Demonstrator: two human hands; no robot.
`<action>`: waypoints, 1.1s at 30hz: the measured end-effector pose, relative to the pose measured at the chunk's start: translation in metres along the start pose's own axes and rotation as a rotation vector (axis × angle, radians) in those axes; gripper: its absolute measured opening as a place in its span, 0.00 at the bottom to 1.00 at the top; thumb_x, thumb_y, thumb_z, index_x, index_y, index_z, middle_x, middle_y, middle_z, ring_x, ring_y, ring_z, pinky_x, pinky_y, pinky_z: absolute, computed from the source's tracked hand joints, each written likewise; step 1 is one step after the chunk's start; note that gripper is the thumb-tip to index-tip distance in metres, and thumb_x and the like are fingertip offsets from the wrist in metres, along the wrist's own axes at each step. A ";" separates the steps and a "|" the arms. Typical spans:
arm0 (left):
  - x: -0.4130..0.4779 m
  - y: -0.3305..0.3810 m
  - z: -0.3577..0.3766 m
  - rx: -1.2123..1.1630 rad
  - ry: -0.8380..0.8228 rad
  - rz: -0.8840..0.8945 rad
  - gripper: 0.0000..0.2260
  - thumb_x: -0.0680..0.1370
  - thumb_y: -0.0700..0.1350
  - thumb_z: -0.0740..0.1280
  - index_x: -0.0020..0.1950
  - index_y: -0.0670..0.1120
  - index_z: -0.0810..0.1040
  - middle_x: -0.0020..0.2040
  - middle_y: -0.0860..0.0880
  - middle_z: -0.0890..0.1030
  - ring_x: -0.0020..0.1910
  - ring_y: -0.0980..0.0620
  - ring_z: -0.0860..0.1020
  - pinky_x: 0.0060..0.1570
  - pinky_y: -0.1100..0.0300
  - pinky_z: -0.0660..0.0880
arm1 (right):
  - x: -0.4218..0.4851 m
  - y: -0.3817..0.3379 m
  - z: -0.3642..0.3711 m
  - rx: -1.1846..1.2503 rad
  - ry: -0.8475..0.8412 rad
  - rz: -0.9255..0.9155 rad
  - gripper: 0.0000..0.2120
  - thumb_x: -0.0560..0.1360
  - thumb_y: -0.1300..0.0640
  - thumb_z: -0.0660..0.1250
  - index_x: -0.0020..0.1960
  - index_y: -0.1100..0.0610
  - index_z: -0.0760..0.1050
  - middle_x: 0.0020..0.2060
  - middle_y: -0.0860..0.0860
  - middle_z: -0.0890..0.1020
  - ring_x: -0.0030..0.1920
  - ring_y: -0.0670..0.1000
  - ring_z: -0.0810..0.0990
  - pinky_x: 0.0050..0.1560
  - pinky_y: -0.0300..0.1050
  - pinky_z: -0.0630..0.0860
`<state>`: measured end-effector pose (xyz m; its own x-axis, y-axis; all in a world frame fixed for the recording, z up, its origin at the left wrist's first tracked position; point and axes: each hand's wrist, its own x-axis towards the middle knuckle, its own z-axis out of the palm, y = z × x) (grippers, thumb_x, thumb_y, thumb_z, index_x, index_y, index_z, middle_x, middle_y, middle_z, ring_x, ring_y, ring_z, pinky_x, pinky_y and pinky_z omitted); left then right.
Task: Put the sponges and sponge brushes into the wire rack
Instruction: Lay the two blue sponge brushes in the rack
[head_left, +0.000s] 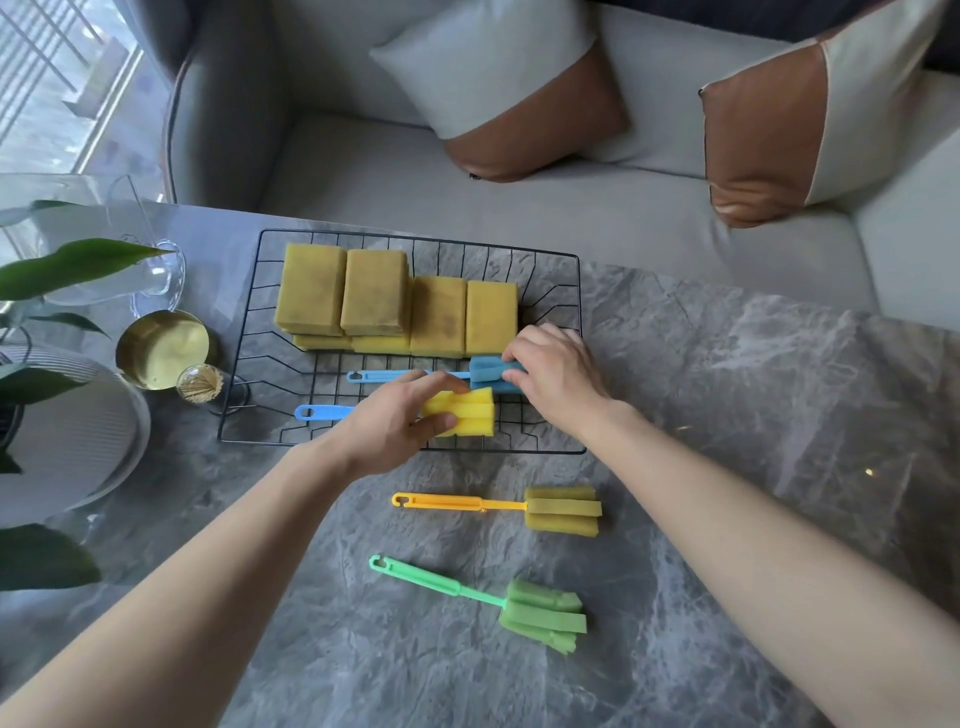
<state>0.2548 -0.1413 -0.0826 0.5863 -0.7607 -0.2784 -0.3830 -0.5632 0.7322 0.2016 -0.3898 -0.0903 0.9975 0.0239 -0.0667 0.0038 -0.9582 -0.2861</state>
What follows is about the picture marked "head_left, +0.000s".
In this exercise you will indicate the person's left thumb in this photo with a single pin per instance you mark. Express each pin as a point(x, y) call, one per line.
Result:
point(439, 427)

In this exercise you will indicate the green leafy plant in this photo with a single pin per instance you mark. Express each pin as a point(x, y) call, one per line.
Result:
point(60, 266)

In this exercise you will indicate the gold metal cup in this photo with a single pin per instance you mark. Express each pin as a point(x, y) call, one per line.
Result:
point(161, 352)

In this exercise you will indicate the person's left forearm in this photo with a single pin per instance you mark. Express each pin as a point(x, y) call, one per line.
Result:
point(172, 592)

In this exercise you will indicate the person's right hand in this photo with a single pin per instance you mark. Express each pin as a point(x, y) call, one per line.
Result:
point(562, 375)

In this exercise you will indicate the grey sofa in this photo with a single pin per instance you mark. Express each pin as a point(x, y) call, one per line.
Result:
point(525, 210)

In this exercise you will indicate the person's right thumb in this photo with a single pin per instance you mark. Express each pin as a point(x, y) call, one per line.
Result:
point(512, 382)

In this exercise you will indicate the clear glass pitcher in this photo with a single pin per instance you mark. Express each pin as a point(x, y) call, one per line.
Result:
point(112, 217)

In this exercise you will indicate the orange sponge brush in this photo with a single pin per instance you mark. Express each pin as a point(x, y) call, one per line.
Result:
point(559, 511)

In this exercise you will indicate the green sponge brush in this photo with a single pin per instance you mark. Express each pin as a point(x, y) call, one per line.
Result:
point(540, 611)

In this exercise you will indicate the balcony railing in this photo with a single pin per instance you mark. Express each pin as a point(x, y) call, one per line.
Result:
point(45, 67)

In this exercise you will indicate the blue sponge brush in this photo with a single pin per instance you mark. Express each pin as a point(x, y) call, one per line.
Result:
point(484, 369)

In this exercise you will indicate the stack of yellow sponges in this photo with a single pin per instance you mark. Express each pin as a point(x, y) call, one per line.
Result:
point(375, 292)

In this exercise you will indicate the person's left hand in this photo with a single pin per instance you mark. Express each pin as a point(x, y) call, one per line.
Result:
point(379, 431)

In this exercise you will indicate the glass toothpick holder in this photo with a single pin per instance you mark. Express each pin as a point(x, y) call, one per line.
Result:
point(201, 384)

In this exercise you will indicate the white ribbed plant pot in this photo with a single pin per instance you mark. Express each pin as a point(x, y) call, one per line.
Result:
point(75, 435)

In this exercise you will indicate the grey and brown cushion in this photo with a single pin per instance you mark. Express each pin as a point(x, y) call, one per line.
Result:
point(510, 82)

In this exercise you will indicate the person's right forearm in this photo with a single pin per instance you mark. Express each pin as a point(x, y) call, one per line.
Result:
point(765, 555)

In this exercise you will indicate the brown and cream cushion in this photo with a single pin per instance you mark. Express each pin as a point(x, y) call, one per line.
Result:
point(780, 127)

